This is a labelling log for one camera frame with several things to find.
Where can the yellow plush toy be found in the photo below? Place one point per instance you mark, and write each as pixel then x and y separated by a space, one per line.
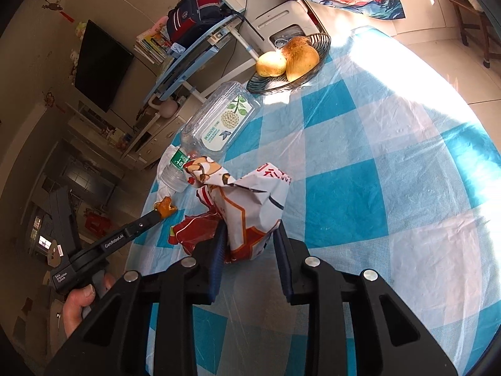
pixel 81 29

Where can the brown plush toy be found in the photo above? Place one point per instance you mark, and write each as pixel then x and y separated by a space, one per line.
pixel 71 75

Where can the bowl of bread rolls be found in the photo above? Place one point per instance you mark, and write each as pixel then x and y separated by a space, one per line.
pixel 313 66

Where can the small green label water bottle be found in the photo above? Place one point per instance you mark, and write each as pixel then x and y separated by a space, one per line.
pixel 174 172

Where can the large clear plastic bottle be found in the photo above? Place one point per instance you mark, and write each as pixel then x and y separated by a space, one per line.
pixel 219 125

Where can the brown wooden chair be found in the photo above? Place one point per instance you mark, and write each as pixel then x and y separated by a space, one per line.
pixel 485 35

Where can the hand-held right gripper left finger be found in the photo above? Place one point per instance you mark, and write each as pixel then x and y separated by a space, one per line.
pixel 217 266

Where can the long red hanging knot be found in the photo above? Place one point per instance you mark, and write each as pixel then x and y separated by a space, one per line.
pixel 54 8

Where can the white plush toy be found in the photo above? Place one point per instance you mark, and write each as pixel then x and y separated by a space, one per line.
pixel 74 56

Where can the pink kettlebell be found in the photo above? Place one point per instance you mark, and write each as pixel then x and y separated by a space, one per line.
pixel 167 109

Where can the black flat television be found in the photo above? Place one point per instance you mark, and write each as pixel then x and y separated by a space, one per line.
pixel 101 66

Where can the light blue plastic holder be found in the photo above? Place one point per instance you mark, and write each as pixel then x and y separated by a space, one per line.
pixel 178 48

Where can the red snack bag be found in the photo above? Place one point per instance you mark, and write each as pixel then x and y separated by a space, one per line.
pixel 191 231

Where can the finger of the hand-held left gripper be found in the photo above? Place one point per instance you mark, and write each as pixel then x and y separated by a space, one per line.
pixel 143 225

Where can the golden bread roll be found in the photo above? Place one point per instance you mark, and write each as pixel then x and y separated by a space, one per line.
pixel 303 66
pixel 295 45
pixel 271 64

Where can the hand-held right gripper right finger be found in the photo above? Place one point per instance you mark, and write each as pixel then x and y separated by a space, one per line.
pixel 285 266

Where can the white box appliance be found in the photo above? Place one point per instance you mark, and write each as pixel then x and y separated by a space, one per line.
pixel 282 15

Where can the navy red backpack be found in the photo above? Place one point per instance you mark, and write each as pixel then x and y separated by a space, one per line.
pixel 195 11

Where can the orange fruit peel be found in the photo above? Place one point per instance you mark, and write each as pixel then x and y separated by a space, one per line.
pixel 166 207

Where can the row of books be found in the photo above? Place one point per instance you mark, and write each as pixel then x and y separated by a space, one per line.
pixel 152 47

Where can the person's left hand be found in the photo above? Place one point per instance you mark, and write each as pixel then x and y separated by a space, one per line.
pixel 74 309

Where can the small red wall knot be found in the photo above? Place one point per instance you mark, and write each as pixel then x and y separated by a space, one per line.
pixel 53 102

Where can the pink plush toy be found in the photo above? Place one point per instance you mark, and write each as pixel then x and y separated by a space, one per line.
pixel 161 24

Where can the white orange snack bag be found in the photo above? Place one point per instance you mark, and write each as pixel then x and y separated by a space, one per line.
pixel 250 211

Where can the blue study desk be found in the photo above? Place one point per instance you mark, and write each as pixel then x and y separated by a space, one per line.
pixel 188 60

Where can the red plastic stool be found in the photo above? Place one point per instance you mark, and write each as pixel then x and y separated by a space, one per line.
pixel 98 223

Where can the white storage cabinet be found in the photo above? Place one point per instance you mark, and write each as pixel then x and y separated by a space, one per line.
pixel 426 0

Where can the white television cabinet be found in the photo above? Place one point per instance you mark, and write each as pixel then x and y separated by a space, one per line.
pixel 156 137

